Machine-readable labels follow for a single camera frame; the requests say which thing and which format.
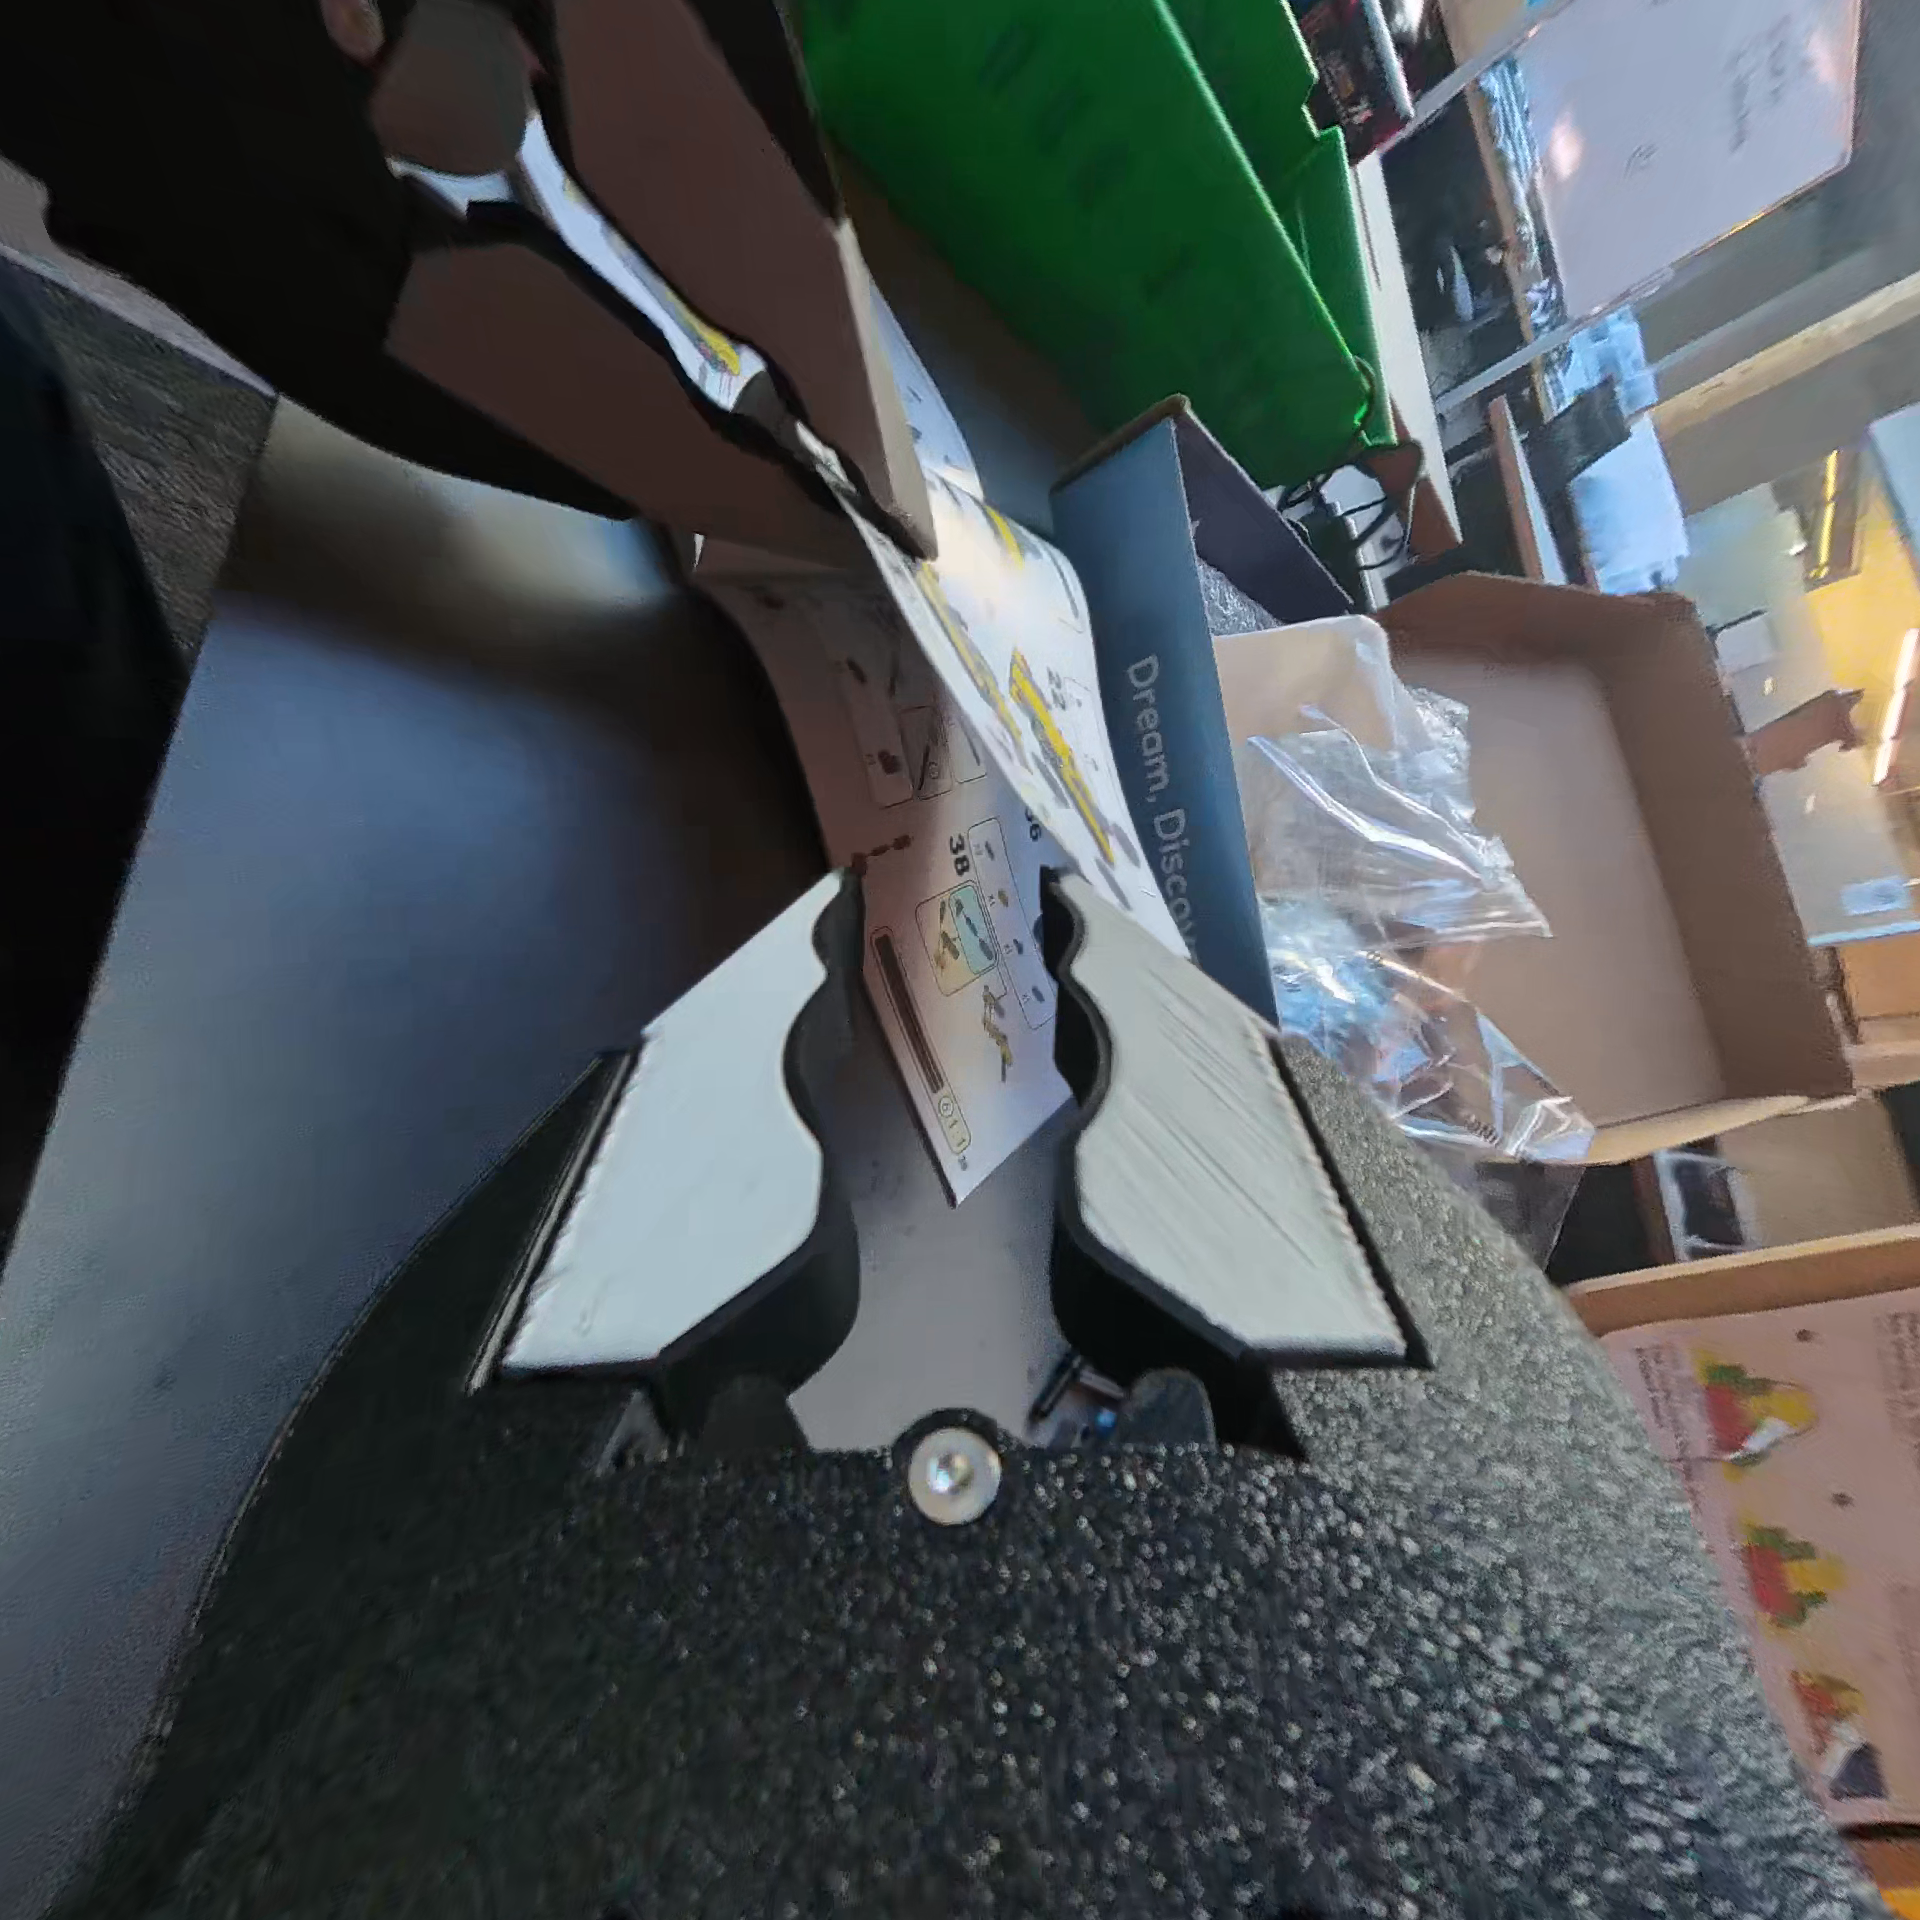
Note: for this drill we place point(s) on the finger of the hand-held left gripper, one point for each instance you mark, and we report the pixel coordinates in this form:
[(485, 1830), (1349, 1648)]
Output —
[(737, 210), (585, 405)]

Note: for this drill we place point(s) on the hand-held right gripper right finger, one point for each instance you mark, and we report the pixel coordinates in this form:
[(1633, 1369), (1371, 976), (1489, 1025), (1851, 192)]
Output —
[(1230, 1188)]

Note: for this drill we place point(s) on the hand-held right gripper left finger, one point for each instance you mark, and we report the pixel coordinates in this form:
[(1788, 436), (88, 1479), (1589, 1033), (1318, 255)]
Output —
[(675, 1201)]

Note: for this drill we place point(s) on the instruction booklet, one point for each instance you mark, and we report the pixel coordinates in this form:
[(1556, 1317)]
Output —
[(990, 692)]

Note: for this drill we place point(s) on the grey desk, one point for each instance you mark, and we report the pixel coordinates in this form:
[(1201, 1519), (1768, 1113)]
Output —
[(390, 902)]

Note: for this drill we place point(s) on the dark chair armrest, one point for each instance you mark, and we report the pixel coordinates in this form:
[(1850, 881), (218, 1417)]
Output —
[(164, 422)]

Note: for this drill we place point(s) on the green bin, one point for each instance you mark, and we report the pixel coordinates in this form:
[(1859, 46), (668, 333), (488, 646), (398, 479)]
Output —
[(1081, 181)]

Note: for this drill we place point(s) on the clear plastic bags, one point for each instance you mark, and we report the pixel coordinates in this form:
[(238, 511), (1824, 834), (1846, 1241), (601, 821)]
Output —
[(1380, 841)]

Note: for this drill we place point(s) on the blue cardboard box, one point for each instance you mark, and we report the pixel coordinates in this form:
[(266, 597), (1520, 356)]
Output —
[(1170, 751)]

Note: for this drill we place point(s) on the document stand with paper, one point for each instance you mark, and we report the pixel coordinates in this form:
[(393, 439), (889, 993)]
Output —
[(1772, 1501)]

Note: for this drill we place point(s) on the whiteboard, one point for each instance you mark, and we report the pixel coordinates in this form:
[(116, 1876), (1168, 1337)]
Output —
[(1697, 106)]

